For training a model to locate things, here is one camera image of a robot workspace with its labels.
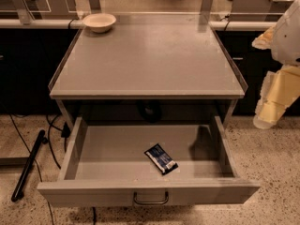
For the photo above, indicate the metal drawer handle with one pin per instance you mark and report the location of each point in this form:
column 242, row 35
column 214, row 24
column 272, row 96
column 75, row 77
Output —
column 151, row 198

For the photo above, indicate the black bar on floor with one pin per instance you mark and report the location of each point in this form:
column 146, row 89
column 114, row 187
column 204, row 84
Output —
column 18, row 191

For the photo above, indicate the white bowl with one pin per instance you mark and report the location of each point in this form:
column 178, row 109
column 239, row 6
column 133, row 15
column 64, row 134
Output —
column 100, row 22

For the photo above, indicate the grey counter cabinet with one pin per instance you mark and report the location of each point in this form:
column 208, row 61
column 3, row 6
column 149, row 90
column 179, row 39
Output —
column 149, row 56

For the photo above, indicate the grey open drawer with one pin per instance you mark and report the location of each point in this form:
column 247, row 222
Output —
column 106, row 165

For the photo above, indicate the white horizontal rail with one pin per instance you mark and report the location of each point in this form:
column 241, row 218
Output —
column 65, row 24

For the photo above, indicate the blue rxbar wrapper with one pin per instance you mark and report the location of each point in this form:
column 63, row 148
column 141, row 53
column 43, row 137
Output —
column 161, row 159

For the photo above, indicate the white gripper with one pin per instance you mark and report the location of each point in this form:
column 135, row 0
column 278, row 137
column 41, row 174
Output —
column 288, row 37

